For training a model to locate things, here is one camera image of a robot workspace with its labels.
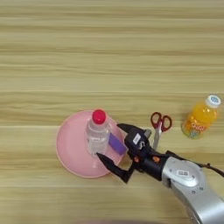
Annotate clear bottle with red cap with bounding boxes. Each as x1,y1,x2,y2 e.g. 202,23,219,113
85,108,112,158

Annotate purple rectangular block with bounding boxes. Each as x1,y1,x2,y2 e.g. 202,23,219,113
108,133,129,156

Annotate pink round plate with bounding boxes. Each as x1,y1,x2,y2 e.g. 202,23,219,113
55,109,127,179

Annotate red handled scissors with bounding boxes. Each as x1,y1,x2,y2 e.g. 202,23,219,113
150,111,173,151

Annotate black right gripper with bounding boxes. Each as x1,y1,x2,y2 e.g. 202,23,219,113
96,122,171,185

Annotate orange juice bottle white cap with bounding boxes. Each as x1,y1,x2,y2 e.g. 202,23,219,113
181,94,222,140

